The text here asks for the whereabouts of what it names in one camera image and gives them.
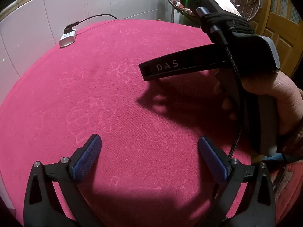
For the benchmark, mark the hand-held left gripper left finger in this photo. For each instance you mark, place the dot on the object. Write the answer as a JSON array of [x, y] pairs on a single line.
[[87, 156]]

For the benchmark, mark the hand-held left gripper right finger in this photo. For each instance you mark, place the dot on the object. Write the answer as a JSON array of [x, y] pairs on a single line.
[[213, 158]]

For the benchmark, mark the person's right hand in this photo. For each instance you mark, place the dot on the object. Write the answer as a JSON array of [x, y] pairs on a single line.
[[279, 92]]

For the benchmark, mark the person's right forearm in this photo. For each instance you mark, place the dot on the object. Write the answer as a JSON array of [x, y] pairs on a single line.
[[296, 141]]

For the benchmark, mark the red patterned cushion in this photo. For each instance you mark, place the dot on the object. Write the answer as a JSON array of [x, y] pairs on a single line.
[[180, 4]]

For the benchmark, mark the wooden door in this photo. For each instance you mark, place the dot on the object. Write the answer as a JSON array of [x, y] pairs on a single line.
[[284, 33]]

